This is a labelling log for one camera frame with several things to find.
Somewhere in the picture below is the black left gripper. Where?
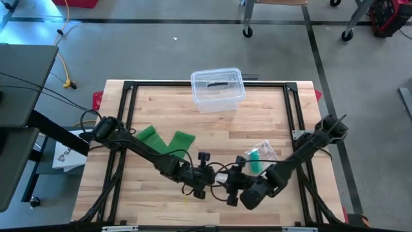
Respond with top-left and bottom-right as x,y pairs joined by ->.
182,151 -> 216,200

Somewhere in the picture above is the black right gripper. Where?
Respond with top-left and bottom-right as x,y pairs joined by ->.
223,157 -> 255,207

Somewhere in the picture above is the small clear plastic bag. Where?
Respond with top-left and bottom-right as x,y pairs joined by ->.
214,172 -> 230,185

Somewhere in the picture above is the green bandage roll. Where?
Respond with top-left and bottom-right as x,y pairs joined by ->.
250,150 -> 261,175

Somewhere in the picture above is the large clear plastic bag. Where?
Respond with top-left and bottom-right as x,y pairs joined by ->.
244,139 -> 279,175

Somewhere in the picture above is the long green bandage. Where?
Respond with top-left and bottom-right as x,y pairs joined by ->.
135,125 -> 196,159

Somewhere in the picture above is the clear plastic storage box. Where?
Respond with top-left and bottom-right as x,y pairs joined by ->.
190,66 -> 247,114

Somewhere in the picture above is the white box under table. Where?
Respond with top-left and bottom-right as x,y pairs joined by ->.
51,130 -> 89,173

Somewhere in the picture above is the grey wheeled cart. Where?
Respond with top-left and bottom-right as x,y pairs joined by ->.
241,0 -> 376,42

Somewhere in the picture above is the black support beam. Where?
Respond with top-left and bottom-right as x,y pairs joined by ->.
27,109 -> 91,157

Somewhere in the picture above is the grey desk top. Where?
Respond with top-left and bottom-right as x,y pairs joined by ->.
0,44 -> 59,128
0,127 -> 39,213

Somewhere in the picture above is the grey metal bar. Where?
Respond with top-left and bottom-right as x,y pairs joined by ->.
398,86 -> 412,122

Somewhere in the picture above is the red floor bin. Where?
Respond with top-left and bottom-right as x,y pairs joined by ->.
51,0 -> 100,9

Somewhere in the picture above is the red black tool crate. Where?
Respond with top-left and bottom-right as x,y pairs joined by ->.
368,0 -> 412,38

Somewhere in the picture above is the silver corner bracket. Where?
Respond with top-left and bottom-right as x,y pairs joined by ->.
291,128 -> 310,141

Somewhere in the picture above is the black aluminium rig frame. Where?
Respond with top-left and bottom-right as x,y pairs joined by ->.
73,80 -> 347,226

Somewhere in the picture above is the yellow extension cable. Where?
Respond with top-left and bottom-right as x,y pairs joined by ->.
54,0 -> 77,90

